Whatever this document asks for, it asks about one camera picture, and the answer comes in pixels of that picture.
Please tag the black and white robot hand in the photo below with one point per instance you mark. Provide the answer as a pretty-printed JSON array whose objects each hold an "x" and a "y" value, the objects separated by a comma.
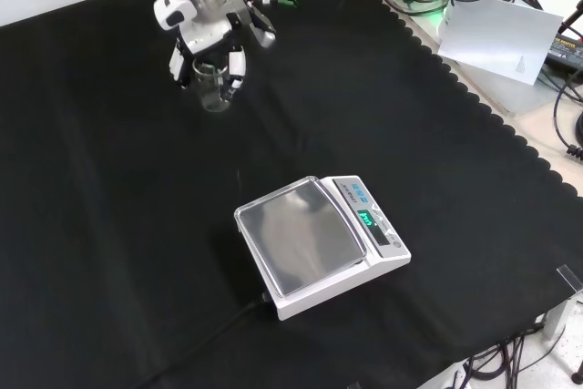
[{"x": 200, "y": 29}]

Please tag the clear glass beaker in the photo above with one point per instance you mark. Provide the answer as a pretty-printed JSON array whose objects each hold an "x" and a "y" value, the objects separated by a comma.
[{"x": 212, "y": 86}]

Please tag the white electronic balance steel pan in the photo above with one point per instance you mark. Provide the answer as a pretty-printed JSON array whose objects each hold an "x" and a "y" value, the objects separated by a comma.
[{"x": 319, "y": 243}]

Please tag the black table cloth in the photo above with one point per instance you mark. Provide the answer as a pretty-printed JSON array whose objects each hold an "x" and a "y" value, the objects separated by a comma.
[{"x": 182, "y": 207}]

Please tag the black power adapter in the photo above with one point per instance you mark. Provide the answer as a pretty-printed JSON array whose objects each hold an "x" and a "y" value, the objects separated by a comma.
[{"x": 566, "y": 53}]

